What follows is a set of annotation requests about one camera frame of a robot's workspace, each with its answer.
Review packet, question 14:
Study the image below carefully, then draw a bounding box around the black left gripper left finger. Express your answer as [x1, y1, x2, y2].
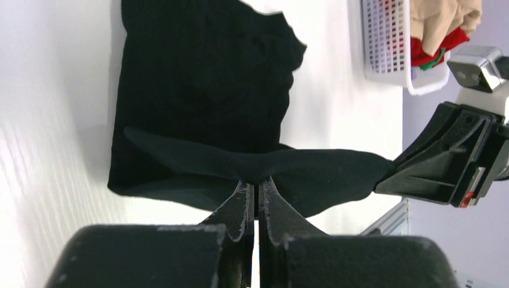
[46, 181, 254, 287]

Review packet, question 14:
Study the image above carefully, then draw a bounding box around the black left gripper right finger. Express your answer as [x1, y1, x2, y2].
[258, 179, 457, 287]

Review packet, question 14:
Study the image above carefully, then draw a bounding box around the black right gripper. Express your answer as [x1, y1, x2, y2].
[375, 102, 508, 208]

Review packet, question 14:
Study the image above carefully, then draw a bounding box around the black t-shirt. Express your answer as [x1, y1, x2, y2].
[107, 1, 395, 217]

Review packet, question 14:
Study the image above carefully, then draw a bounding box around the green t-shirt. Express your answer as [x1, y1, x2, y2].
[420, 48, 446, 71]

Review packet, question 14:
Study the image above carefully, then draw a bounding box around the red t-shirt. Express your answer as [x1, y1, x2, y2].
[411, 28, 470, 67]

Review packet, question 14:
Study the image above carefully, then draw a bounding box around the beige t-shirt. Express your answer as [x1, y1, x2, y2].
[409, 0, 483, 47]

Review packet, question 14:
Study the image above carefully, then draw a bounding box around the white plastic laundry basket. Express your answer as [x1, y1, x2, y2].
[361, 0, 450, 96]

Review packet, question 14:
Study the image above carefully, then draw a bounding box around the aluminium frame rail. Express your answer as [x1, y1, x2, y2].
[360, 198, 409, 236]

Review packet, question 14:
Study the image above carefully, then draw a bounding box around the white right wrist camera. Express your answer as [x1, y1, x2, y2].
[446, 44, 509, 120]

